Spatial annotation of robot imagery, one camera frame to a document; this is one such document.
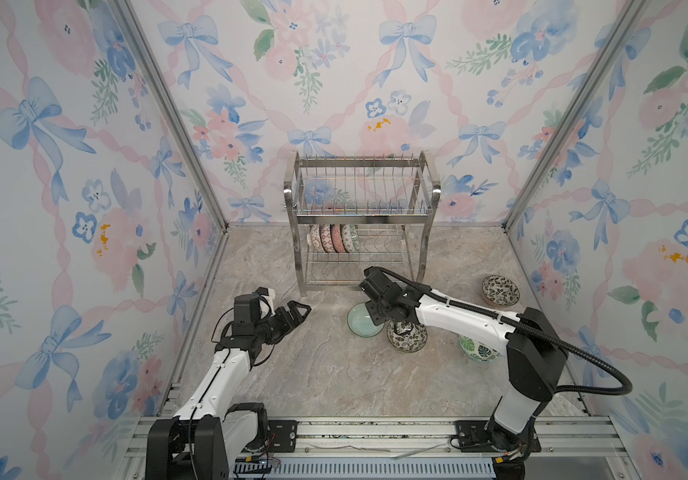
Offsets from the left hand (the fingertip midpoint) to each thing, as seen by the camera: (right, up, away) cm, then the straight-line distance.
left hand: (302, 313), depth 84 cm
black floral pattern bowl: (+9, +22, +16) cm, 29 cm away
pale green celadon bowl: (+17, -4, +8) cm, 19 cm away
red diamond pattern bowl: (+6, +22, +16) cm, 28 cm away
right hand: (+22, +2, +3) cm, 22 cm away
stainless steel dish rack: (+13, +33, +34) cm, 49 cm away
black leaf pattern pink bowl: (+64, +5, +16) cm, 66 cm away
